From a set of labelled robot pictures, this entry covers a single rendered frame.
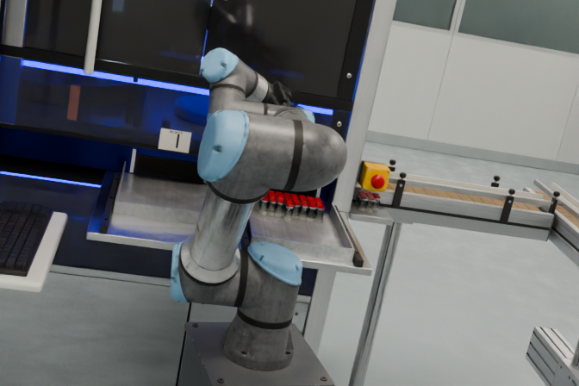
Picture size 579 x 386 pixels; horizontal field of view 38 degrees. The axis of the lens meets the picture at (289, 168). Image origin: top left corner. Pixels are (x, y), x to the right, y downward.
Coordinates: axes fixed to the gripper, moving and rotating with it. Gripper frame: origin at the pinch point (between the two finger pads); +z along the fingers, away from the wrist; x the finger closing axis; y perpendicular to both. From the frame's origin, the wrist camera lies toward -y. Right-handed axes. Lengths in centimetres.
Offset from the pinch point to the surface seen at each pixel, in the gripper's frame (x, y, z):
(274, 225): 26.3, -1.3, 23.1
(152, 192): 51, 18, 7
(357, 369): 50, -18, 98
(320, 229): 18.3, -3.9, 33.1
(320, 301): 38, -8, 62
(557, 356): -9, -39, 112
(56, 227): 67, 9, -14
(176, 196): 46, 16, 11
